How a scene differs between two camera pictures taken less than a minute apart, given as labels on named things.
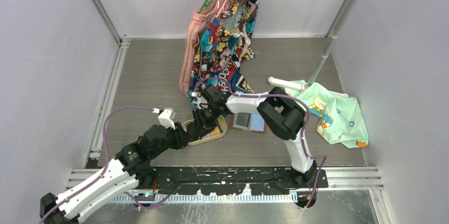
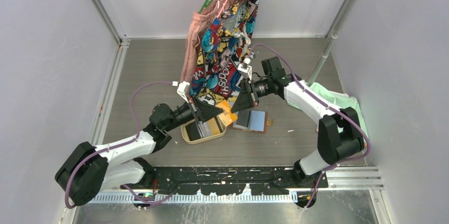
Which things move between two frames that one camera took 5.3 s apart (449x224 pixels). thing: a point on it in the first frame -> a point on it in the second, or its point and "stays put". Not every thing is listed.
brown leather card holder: (249, 122) stays put
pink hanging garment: (200, 19) stays put
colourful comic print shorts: (224, 45) stays put
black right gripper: (203, 125) -> (248, 97)
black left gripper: (181, 138) -> (204, 111)
